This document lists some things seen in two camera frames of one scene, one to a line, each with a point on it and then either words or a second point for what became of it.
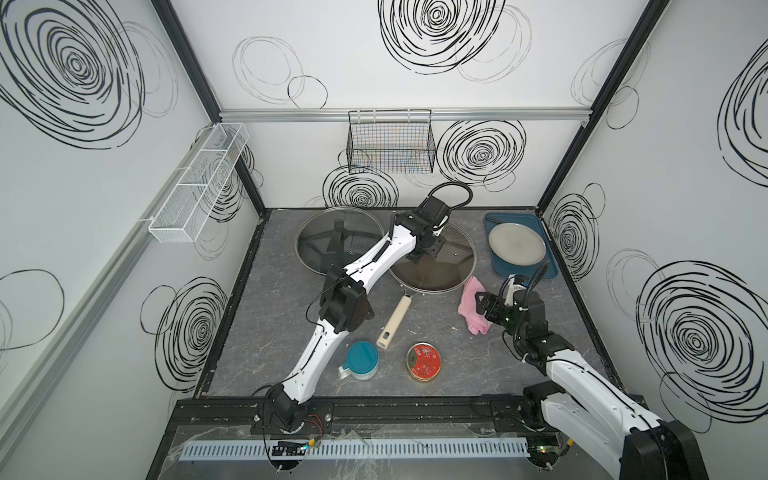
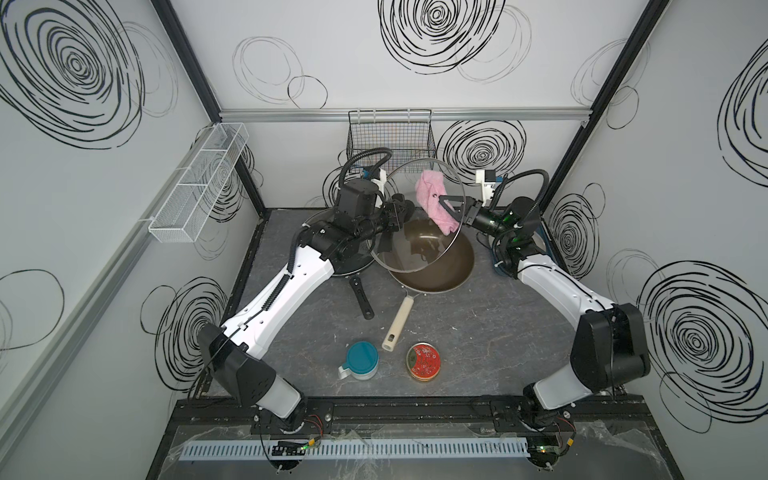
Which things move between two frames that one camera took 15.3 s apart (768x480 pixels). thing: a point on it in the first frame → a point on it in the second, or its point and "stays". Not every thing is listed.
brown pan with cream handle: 431,276 stays
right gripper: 496,303 → 470,208
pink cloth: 478,324 → 430,185
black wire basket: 391,141 stays
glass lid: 450,270 → 434,228
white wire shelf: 185,210 stays
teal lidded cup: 362,362 stays
